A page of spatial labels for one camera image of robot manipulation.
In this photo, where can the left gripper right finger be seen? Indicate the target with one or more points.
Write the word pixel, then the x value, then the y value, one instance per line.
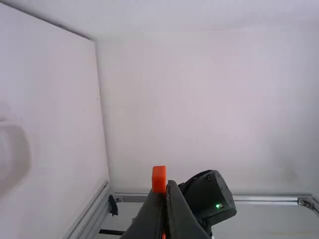
pixel 179 219

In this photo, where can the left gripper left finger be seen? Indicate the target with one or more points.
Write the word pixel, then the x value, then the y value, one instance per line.
pixel 147 219

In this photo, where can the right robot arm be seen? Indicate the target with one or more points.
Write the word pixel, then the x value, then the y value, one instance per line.
pixel 207 196

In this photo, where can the silver rails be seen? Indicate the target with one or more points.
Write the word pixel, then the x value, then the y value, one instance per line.
pixel 269 198

